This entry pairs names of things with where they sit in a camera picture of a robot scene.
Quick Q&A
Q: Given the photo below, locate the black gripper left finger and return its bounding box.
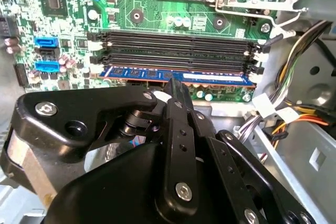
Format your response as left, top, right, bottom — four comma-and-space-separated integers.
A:
0, 77, 200, 218

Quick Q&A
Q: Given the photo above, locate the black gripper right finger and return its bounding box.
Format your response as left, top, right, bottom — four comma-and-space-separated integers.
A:
194, 111, 316, 224

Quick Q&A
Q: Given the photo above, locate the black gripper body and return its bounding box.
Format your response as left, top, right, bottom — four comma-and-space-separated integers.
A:
43, 141, 241, 224

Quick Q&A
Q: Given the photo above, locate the blue RAM stick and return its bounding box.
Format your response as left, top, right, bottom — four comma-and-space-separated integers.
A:
99, 66, 257, 88

